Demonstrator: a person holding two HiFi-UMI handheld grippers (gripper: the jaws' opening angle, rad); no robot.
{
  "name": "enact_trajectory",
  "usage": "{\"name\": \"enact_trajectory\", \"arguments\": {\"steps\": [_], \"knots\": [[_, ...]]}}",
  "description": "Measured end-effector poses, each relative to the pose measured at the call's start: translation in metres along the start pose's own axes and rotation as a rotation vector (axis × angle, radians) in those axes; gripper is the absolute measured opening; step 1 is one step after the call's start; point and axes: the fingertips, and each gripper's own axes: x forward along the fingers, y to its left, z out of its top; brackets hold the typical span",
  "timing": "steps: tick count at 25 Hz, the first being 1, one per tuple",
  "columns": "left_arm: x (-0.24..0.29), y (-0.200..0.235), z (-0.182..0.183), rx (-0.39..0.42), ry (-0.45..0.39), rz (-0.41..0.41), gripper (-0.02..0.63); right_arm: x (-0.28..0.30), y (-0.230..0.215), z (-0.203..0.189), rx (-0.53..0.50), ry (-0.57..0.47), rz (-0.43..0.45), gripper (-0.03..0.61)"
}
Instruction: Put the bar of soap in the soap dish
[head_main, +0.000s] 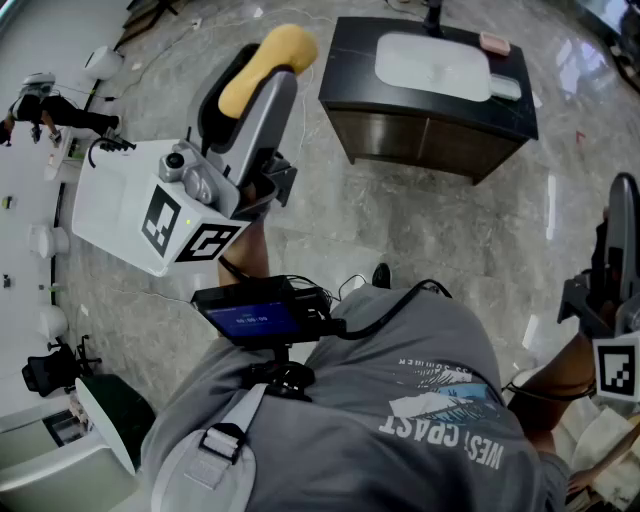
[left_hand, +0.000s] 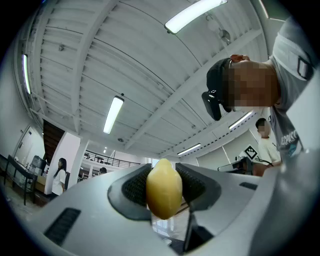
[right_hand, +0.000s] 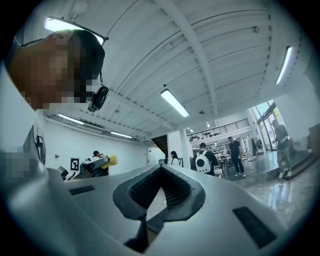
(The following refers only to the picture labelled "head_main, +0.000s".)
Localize person's left forearm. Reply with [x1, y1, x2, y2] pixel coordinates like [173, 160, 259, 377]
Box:
[217, 217, 272, 286]

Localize black curved faucet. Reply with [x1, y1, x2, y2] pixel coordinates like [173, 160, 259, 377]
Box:
[88, 136, 137, 169]

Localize person's gray t-shirt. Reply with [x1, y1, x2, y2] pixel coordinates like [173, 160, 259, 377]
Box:
[142, 284, 572, 512]

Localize white soap tray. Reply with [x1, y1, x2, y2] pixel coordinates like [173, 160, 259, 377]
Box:
[489, 73, 521, 102]

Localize thick black cable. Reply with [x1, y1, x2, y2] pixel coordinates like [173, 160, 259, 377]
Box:
[319, 278, 454, 342]

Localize black vanity cabinet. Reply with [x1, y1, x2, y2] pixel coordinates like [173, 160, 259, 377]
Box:
[318, 16, 540, 186]

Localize pink slatted dish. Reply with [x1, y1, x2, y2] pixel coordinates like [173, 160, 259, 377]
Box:
[479, 31, 512, 56]

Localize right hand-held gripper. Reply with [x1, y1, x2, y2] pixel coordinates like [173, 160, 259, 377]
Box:
[557, 172, 640, 404]

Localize white round bin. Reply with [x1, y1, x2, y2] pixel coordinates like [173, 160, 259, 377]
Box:
[82, 45, 124, 81]

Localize white oval panel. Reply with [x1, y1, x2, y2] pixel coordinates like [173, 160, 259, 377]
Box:
[74, 374, 139, 476]

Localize white stool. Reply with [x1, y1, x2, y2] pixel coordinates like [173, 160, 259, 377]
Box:
[37, 304, 69, 342]
[27, 224, 71, 259]

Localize person's right forearm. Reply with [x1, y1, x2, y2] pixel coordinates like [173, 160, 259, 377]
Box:
[507, 332, 599, 451]

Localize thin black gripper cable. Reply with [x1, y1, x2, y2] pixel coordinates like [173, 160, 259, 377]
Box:
[502, 377, 599, 404]
[218, 254, 252, 282]

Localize gray shoulder strap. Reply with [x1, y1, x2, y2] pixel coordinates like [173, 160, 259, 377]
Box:
[149, 382, 271, 512]

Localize black chest mount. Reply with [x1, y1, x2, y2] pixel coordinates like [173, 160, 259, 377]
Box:
[248, 344, 317, 402]

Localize black office chair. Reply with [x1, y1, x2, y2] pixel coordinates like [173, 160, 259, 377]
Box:
[22, 334, 104, 399]

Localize white storage box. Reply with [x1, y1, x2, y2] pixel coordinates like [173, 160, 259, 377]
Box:
[0, 409, 141, 512]

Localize white crumpled sheet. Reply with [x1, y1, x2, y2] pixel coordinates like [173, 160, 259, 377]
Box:
[514, 369, 640, 501]

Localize white sink basin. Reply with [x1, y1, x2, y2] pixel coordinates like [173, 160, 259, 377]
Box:
[373, 32, 494, 103]

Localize white sink cabinet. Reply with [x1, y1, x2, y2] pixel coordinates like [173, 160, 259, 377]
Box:
[71, 138, 241, 278]

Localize black chest-mounted screen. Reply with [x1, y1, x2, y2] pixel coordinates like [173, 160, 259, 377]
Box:
[191, 274, 347, 349]

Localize yellow sponge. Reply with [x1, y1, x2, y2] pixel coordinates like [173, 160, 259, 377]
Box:
[218, 23, 320, 121]

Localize person's left hand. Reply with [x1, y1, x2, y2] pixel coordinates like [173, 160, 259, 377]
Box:
[242, 181, 275, 214]

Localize black square faucet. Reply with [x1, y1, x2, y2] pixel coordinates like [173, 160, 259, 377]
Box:
[421, 0, 447, 39]

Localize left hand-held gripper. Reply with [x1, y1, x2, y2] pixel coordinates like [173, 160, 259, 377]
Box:
[141, 43, 300, 265]

